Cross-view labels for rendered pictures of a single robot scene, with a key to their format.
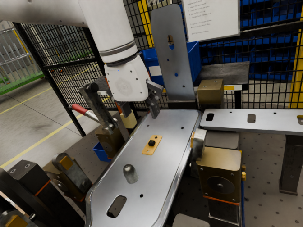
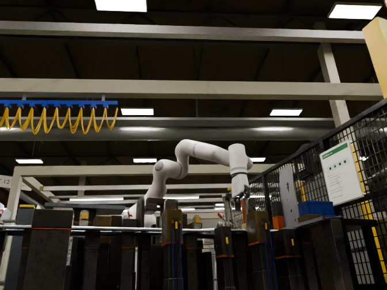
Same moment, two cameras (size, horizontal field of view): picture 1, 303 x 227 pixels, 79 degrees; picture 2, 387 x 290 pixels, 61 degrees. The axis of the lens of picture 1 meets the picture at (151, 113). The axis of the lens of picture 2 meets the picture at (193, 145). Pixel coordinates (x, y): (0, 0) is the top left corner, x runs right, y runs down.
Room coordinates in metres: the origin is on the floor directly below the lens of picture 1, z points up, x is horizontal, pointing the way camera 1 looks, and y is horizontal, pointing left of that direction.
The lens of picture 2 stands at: (-0.96, -0.65, 0.78)
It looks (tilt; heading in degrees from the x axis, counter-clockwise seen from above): 24 degrees up; 34
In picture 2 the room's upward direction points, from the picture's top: 2 degrees counter-clockwise
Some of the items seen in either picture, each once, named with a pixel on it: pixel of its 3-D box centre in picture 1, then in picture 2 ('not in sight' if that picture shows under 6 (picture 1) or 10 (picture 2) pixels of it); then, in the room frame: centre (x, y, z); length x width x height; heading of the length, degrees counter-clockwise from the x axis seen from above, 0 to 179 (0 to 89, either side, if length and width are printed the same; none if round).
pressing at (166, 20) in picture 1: (172, 59); (288, 198); (0.65, -0.13, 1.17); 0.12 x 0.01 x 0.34; 55
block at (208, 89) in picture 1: (214, 123); (317, 256); (0.59, -0.24, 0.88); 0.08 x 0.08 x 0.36; 55
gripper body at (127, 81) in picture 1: (127, 76); (240, 184); (0.44, 0.03, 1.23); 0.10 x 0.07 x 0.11; 55
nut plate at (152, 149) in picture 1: (151, 143); not in sight; (0.44, 0.03, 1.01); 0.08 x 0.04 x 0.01; 145
